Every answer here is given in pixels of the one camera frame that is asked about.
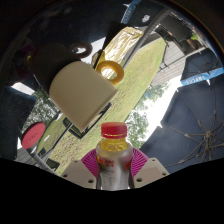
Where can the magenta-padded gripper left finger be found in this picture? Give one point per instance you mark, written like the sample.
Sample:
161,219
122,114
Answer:
83,170

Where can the navy umbrella with blue trim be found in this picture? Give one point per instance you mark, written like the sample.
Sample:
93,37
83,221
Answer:
200,63

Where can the dark woven chair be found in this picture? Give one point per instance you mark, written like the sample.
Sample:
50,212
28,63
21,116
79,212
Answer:
173,30

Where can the yellow foil packet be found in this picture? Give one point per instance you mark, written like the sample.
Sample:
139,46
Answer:
123,41

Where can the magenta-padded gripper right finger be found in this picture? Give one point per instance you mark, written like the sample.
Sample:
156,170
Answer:
146,170

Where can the clear red-capped drink bottle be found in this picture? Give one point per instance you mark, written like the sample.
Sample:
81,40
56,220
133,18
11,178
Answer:
114,160

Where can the flat round red coaster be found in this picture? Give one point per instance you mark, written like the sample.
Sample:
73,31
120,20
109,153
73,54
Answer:
33,136

